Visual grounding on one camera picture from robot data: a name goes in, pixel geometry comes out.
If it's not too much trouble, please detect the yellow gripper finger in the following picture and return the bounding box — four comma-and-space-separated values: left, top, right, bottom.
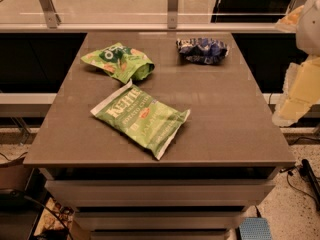
275, 6, 304, 33
272, 56, 320, 127

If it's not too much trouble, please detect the blue chip bag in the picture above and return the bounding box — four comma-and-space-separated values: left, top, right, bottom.
176, 38, 229, 65

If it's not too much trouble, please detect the green Kettle jalapeno chip bag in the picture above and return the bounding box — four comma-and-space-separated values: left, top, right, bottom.
91, 81, 190, 160

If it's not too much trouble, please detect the green crumpled chip bag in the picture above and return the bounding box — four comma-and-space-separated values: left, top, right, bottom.
81, 43, 155, 84

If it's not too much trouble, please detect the black power strip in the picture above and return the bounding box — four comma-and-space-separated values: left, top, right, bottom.
301, 159, 320, 211

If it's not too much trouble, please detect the grey drawer cabinet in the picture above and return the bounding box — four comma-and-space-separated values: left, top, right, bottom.
25, 32, 294, 240

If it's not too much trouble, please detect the blue perforated box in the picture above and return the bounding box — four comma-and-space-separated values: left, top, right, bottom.
238, 217, 272, 240

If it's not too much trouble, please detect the black cable on floor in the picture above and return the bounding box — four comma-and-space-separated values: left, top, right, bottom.
279, 165, 320, 206

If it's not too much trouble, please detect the centre metal railing bracket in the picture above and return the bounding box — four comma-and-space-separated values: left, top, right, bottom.
167, 0, 179, 29

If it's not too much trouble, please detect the left metal railing bracket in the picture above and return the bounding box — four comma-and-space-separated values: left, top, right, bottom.
39, 0, 61, 29

